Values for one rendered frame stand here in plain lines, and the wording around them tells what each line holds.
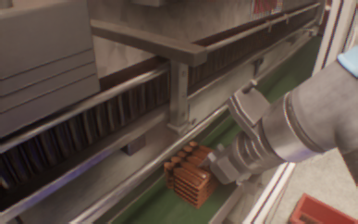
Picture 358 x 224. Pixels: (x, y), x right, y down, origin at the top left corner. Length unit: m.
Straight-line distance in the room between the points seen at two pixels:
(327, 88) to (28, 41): 0.29
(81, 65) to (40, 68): 0.04
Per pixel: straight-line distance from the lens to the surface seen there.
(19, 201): 0.36
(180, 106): 0.44
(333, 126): 0.29
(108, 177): 0.60
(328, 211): 1.44
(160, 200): 0.55
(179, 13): 0.87
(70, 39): 0.25
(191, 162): 0.51
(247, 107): 0.35
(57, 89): 0.26
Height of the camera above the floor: 1.12
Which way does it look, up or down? 34 degrees down
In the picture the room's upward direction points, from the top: 1 degrees clockwise
